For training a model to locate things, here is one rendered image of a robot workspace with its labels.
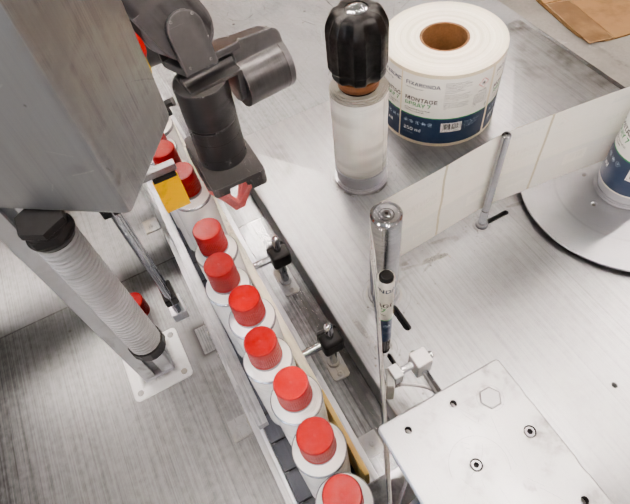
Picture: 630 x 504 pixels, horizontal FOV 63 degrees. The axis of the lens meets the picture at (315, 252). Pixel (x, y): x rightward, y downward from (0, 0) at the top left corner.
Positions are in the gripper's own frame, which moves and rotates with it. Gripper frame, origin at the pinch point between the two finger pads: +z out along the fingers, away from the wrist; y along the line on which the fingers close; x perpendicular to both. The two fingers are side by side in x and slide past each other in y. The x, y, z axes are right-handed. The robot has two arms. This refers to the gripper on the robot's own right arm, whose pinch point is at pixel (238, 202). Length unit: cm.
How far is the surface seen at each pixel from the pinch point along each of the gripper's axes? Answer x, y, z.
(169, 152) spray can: 5.3, 6.4, -6.8
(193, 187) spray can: 4.6, 1.0, -4.9
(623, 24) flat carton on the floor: -213, 90, 99
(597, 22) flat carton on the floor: -205, 98, 99
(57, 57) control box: 9.8, -19.9, -37.6
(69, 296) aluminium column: 21.7, -7.8, -6.3
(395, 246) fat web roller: -13.4, -17.1, -0.8
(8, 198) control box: 17.1, -16.4, -28.1
